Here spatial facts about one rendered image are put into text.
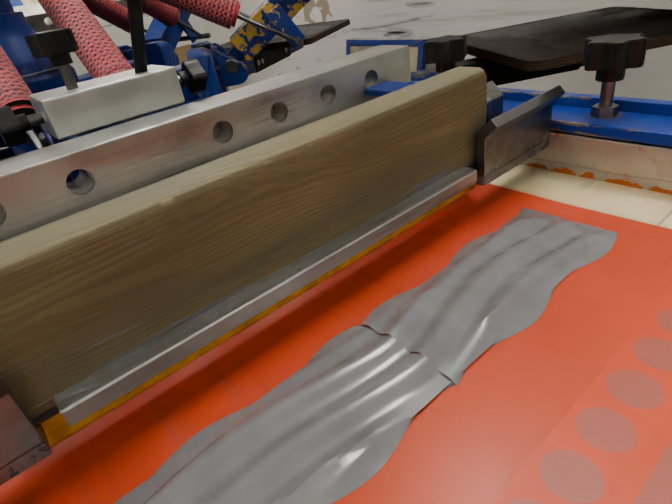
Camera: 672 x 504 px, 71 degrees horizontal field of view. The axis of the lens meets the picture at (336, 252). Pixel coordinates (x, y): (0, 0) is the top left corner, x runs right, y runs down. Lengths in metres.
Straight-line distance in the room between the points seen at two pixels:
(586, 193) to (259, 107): 0.31
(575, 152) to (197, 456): 0.37
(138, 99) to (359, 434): 0.38
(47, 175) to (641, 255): 0.43
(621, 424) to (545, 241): 0.14
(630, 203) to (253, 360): 0.30
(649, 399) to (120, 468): 0.24
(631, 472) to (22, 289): 0.25
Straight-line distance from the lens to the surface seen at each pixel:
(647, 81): 2.31
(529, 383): 0.25
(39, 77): 0.98
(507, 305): 0.28
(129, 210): 0.23
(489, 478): 0.22
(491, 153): 0.38
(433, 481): 0.22
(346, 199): 0.29
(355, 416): 0.23
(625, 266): 0.34
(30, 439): 0.24
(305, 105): 0.54
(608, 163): 0.44
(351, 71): 0.58
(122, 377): 0.24
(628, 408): 0.25
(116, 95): 0.50
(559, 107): 0.48
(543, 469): 0.22
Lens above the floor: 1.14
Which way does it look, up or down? 31 degrees down
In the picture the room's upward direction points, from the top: 10 degrees counter-clockwise
